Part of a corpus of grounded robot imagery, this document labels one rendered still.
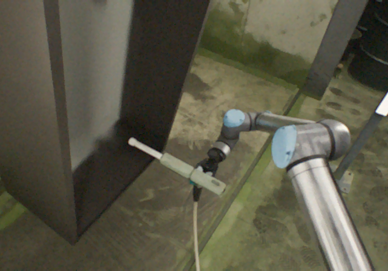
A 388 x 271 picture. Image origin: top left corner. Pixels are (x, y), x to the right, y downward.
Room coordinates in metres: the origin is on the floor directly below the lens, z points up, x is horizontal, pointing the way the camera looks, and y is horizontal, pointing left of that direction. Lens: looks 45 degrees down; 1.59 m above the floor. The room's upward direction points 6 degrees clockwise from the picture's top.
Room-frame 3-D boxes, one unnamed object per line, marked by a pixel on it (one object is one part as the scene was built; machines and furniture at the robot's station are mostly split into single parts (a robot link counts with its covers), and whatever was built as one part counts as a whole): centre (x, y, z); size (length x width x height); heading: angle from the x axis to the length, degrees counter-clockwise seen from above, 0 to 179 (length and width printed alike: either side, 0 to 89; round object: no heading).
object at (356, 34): (3.04, -1.45, 0.14); 0.31 x 0.29 x 0.28; 153
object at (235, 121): (1.07, -0.19, 0.63); 0.12 x 0.09 x 0.12; 106
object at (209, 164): (0.92, -0.10, 0.49); 0.12 x 0.08 x 0.09; 154
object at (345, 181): (1.34, -1.00, 0.01); 0.20 x 0.20 x 0.01; 63
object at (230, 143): (1.07, -0.18, 0.51); 0.12 x 0.09 x 0.10; 154
